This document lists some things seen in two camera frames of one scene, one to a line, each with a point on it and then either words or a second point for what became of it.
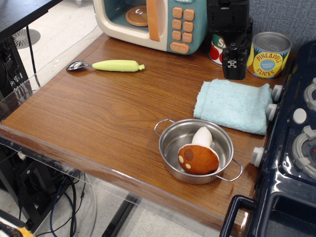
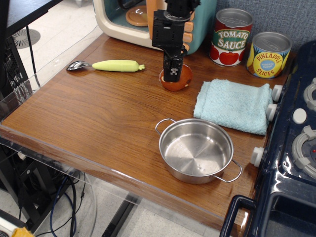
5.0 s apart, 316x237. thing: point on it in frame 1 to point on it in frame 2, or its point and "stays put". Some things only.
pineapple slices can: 268,54 stays put
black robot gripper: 231,18 to 168,32
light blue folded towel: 239,107 stays put
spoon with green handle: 110,65 stays put
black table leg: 118,219 stays put
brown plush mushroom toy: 198,158 to 185,80
